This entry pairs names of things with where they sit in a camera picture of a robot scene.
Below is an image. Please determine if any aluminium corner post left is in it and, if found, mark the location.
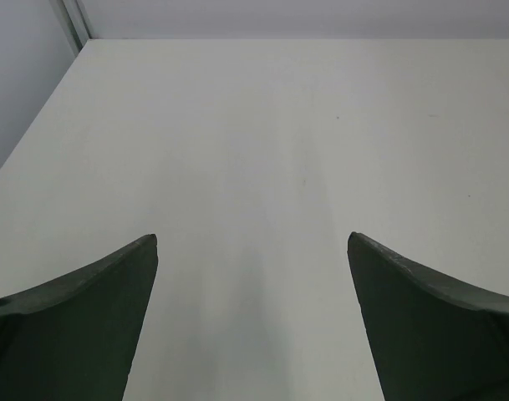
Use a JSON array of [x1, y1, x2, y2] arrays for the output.
[[49, 0, 93, 56]]

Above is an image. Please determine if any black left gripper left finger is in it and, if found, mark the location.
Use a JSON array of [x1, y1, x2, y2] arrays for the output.
[[0, 234, 157, 400]]

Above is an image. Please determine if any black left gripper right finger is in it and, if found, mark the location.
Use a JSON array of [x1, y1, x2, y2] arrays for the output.
[[348, 232, 509, 400]]

